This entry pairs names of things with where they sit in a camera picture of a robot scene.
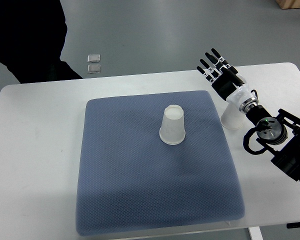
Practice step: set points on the white paper cup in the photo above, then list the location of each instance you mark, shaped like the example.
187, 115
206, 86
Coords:
232, 118
172, 130

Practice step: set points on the white paper cup on mat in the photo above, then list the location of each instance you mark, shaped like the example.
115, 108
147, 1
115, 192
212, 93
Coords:
172, 130

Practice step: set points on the upper metal floor plate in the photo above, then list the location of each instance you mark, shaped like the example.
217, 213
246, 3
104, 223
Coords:
93, 58

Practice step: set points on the white table leg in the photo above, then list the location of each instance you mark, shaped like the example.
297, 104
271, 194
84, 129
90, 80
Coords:
255, 233

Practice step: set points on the blue textured cushion mat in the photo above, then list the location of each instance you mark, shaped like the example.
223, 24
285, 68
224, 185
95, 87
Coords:
130, 180

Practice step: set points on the person in black clothing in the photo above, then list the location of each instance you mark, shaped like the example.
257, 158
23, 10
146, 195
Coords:
32, 37

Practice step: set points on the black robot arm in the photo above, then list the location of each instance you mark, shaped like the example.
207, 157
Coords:
279, 135

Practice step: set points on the black table control panel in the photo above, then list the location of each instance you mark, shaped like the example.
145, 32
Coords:
293, 225

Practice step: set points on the wooden box corner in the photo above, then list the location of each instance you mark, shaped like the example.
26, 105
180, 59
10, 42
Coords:
288, 4

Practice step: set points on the black white robotic hand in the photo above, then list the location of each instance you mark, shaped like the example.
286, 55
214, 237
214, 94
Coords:
227, 82

